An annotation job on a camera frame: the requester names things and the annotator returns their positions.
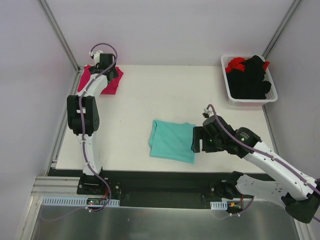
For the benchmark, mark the aluminium front rail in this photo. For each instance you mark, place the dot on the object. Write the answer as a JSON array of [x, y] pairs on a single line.
[[55, 186]]

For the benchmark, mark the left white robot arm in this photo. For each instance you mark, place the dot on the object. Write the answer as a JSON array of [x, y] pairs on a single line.
[[83, 115]]

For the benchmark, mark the left grey cable duct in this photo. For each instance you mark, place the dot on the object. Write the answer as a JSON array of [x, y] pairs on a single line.
[[66, 201]]

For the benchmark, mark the teal t shirt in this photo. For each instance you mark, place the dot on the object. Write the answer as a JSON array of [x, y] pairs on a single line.
[[172, 141]]

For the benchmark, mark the right grey cable duct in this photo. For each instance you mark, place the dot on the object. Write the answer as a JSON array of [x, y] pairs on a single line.
[[219, 205]]

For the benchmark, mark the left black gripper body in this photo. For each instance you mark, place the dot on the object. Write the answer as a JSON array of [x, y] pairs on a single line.
[[113, 74]]

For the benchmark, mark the aluminium frame post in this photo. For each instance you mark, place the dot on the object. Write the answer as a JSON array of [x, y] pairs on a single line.
[[58, 33], [294, 6]]

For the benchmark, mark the pink t shirt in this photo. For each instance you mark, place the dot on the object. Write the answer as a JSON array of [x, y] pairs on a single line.
[[112, 87]]

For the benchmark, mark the grey cable duct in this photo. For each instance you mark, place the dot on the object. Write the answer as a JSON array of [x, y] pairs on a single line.
[[66, 201], [219, 205]]

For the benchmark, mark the red t shirt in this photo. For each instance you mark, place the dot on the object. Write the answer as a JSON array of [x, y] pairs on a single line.
[[254, 64]]

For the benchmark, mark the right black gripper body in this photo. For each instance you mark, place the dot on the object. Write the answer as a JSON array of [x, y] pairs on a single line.
[[197, 139]]

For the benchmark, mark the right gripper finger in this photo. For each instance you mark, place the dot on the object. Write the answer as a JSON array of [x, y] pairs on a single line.
[[198, 133], [195, 147]]

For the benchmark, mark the right aluminium frame post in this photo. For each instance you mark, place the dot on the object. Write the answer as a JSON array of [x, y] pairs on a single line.
[[294, 6]]

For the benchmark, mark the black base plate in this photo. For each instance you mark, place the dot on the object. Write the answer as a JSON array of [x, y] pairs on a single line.
[[150, 189]]

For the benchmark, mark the left aluminium frame post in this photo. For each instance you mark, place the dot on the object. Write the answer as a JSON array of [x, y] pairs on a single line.
[[58, 33]]

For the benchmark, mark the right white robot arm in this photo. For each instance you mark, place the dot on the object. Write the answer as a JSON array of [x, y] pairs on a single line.
[[291, 189]]

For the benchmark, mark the black t shirt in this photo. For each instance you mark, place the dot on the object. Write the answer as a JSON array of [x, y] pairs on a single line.
[[248, 86]]

